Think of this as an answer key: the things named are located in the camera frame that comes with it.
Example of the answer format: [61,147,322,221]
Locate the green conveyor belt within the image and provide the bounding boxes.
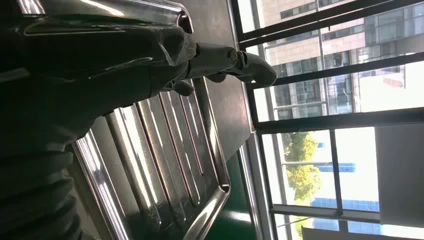
[204,153,258,240]

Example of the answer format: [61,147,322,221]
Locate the green tree outside window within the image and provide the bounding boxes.
[281,130,322,239]

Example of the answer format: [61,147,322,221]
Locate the building outside window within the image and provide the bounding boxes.
[261,0,424,120]

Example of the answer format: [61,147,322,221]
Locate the aluminium conveyor side rail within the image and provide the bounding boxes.
[236,132,276,240]

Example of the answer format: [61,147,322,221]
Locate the black window frame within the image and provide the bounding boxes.
[228,0,424,240]

